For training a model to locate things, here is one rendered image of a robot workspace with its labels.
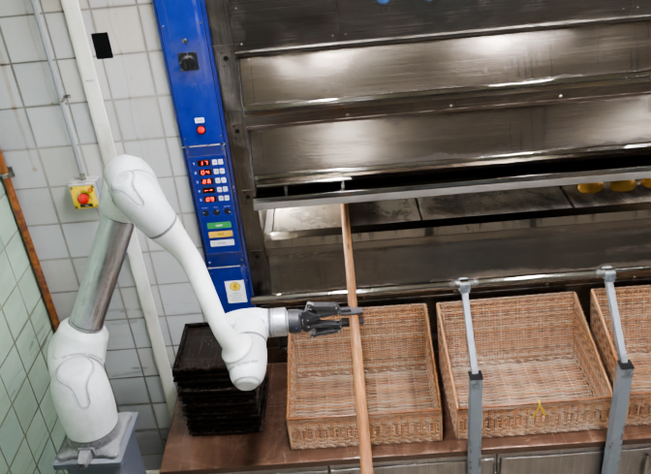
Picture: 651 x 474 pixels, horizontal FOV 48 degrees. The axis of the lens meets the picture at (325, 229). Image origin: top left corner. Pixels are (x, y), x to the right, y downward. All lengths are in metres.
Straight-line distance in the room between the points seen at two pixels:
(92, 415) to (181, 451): 0.70
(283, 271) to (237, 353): 0.77
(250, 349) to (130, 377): 1.19
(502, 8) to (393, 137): 0.56
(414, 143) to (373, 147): 0.14
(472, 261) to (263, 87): 1.05
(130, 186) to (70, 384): 0.59
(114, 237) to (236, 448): 1.00
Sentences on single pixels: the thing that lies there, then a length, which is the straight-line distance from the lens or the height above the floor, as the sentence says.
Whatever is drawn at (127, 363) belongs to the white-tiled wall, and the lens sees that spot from 3.23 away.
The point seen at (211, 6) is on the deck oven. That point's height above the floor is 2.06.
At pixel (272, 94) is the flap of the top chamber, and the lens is 2.52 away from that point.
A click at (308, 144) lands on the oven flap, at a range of 2.61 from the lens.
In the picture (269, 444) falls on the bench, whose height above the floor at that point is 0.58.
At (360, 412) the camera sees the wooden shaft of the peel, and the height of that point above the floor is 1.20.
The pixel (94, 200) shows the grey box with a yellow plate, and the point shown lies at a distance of 2.73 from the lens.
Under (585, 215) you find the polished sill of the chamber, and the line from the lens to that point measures 2.90.
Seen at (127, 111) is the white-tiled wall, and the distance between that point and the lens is 2.64.
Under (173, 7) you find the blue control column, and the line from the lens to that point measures 2.46.
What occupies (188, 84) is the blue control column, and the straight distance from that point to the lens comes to 2.53.
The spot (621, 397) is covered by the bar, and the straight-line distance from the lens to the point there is 2.63.
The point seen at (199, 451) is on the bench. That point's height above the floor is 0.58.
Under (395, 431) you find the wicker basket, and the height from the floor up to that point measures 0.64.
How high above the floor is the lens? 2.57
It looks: 30 degrees down
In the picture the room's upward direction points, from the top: 6 degrees counter-clockwise
